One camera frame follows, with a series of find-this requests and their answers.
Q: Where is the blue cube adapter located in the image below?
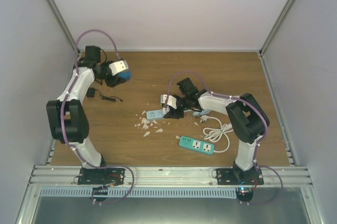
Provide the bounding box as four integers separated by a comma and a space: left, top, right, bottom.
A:
118, 70, 131, 83

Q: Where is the light blue power strip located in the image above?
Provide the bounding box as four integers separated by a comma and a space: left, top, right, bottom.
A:
146, 109, 164, 120

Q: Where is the black power adapter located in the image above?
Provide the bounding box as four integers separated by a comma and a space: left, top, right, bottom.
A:
86, 87, 96, 98

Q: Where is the teal power strip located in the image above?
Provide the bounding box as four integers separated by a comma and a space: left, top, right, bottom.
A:
179, 136, 214, 155

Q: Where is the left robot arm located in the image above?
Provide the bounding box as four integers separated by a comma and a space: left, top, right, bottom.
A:
46, 46, 131, 184

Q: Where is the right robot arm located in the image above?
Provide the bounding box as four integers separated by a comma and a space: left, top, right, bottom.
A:
160, 78, 270, 185

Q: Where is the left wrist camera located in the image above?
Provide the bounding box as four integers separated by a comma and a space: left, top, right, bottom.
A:
108, 60, 129, 76

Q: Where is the white power strip cable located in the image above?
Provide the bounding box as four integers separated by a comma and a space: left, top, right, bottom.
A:
199, 115, 237, 154

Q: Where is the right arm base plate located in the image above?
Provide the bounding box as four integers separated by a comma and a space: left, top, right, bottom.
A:
212, 167, 264, 186

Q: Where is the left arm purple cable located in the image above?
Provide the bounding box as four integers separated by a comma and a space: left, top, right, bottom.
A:
60, 29, 135, 206

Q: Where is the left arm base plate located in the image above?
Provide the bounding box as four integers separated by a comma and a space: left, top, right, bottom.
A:
74, 168, 125, 186

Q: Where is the aluminium rail frame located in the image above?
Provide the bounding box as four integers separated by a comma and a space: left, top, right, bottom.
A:
14, 0, 324, 224

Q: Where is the slotted cable duct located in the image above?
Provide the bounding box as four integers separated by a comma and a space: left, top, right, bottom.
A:
40, 187, 236, 199

